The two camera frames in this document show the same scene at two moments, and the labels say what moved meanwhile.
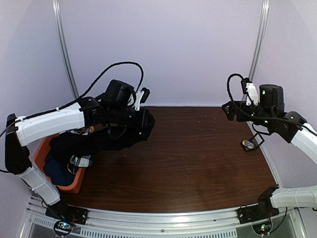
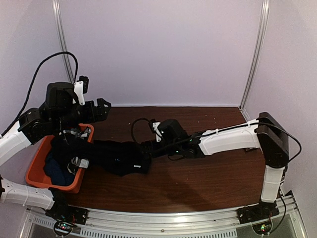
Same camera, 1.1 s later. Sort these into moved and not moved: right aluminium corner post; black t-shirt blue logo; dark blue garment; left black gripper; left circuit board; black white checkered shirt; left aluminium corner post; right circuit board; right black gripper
Moved: left black gripper; right black gripper; black t-shirt blue logo
Not moved: black white checkered shirt; dark blue garment; right aluminium corner post; left aluminium corner post; right circuit board; left circuit board
